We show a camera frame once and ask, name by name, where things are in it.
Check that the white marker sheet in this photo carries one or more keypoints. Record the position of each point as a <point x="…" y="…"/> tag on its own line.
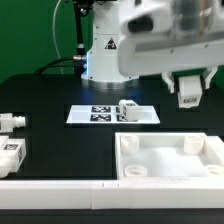
<point x="108" y="114"/>

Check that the black camera pole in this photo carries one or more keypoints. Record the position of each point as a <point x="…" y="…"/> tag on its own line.
<point x="81" y="9"/>

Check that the white square table top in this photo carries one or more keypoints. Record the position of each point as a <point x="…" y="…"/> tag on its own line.
<point x="168" y="155"/>

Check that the white front obstacle rail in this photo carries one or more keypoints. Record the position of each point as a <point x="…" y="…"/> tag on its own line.
<point x="111" y="194"/>

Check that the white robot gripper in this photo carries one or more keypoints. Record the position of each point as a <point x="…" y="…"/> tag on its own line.
<point x="146" y="53"/>

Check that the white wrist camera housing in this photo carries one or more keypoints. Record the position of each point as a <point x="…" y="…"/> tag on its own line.
<point x="145" y="16"/>

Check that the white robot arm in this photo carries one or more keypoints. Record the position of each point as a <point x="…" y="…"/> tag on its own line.
<point x="191" y="18"/>

